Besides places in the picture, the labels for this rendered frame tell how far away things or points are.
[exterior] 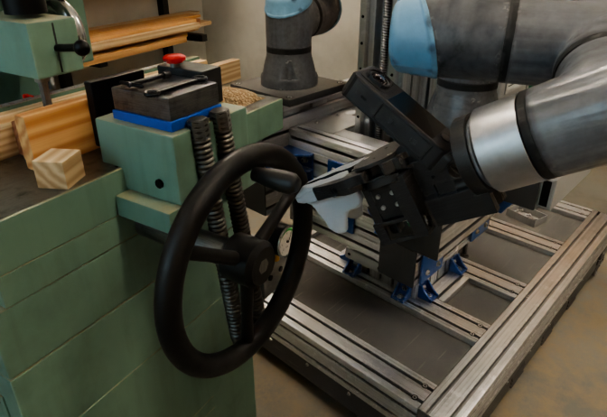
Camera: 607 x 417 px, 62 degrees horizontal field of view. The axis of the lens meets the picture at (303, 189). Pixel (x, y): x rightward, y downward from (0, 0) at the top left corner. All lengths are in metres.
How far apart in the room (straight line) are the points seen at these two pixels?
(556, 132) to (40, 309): 0.56
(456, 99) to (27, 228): 0.75
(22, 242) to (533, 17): 0.55
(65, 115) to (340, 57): 3.54
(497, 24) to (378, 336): 1.06
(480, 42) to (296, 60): 0.86
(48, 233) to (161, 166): 0.14
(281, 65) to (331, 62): 2.90
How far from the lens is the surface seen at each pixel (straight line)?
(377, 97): 0.46
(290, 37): 1.29
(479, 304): 1.59
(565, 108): 0.41
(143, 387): 0.86
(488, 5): 0.50
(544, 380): 1.74
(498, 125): 0.42
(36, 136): 0.70
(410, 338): 1.43
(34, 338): 0.69
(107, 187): 0.67
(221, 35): 4.72
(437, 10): 0.49
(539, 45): 0.48
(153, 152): 0.63
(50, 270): 0.66
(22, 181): 0.69
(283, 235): 0.92
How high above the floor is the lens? 1.16
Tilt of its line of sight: 26 degrees down
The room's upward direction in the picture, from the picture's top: straight up
